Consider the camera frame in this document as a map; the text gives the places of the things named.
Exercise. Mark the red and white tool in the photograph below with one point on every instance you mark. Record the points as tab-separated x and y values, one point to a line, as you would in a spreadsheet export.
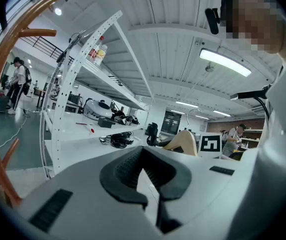
87	127

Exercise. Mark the long ceiling strip lamp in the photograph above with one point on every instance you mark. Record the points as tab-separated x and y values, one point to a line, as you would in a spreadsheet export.
223	61

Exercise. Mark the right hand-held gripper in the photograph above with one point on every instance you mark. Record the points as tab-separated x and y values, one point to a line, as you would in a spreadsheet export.
210	145

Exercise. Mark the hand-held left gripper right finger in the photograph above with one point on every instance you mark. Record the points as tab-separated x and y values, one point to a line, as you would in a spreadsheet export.
175	181

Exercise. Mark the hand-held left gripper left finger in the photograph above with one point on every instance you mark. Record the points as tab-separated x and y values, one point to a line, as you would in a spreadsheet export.
112	179

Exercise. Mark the black chest-mounted device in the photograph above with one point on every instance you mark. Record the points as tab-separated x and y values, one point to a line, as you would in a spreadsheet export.
248	94

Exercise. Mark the black device bundle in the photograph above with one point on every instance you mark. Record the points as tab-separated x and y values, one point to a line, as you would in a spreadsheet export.
119	139
125	118

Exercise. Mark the red label plastic bottle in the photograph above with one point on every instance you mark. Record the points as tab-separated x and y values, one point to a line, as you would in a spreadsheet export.
93	51

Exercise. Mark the black balcony railing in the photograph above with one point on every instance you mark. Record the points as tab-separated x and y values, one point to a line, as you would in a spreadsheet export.
48	47

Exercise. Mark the beige wooden hanger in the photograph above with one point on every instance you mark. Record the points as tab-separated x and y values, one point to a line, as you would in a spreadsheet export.
184	141

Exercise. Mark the white metal shelving unit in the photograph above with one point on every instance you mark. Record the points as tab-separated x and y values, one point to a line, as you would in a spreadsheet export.
68	84

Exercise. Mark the round ceiling light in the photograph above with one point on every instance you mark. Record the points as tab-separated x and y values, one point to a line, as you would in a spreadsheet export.
58	11

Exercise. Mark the ceiling fan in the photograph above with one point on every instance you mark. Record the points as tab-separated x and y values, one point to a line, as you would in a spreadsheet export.
209	67

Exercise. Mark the black office chair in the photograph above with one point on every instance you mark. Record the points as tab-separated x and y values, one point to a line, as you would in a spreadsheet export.
152	134

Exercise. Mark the person's head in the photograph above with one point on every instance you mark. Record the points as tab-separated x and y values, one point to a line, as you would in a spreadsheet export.
252	21

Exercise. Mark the person's left forearm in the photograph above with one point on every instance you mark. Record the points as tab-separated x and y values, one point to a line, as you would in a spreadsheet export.
265	196

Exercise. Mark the green bag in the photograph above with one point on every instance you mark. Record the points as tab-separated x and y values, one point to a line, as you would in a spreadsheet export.
1	104

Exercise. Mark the person's white shirt torso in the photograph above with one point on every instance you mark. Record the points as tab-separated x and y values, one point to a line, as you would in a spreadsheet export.
285	104

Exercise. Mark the black box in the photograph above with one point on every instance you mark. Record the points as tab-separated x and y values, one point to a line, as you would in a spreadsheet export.
105	122

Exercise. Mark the black double door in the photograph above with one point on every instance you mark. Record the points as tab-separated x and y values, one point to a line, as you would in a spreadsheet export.
172	122

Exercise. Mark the black head-mounted camera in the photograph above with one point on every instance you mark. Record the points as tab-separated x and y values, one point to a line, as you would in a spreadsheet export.
212	20

